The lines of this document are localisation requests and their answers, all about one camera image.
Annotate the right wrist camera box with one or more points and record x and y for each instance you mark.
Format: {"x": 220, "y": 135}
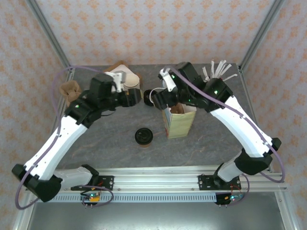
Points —
{"x": 168, "y": 81}

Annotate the brown cardboard napkin box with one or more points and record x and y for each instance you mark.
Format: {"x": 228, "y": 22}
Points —
{"x": 141, "y": 80}

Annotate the grey metal panel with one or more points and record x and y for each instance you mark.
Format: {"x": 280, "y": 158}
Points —
{"x": 156, "y": 218}

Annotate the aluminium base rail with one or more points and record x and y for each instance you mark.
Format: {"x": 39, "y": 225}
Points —
{"x": 156, "y": 178}

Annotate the aluminium table side rail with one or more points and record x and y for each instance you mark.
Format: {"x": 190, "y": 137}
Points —
{"x": 72, "y": 76}
{"x": 241, "y": 72}

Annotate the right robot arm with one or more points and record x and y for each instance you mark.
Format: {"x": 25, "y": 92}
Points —
{"x": 239, "y": 124}

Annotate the white napkin stack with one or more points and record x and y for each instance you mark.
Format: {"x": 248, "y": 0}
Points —
{"x": 121, "y": 69}

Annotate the short aluminium frame post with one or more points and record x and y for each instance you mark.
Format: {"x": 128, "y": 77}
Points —
{"x": 285, "y": 213}
{"x": 22, "y": 216}

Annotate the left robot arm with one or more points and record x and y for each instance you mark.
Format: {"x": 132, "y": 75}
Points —
{"x": 60, "y": 143}

